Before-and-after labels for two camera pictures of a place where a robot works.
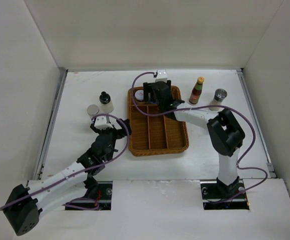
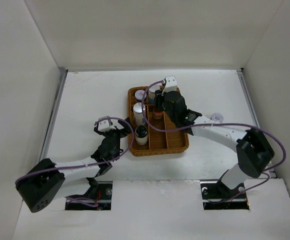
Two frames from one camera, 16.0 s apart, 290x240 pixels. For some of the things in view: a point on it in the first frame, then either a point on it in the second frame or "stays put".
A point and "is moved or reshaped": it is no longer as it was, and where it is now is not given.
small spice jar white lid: [139, 95] stays put
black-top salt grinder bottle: [107, 105] to [141, 133]
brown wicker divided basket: [153, 132] stays put
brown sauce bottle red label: [197, 91] is moved or reshaped
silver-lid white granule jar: [92, 110] to [139, 119]
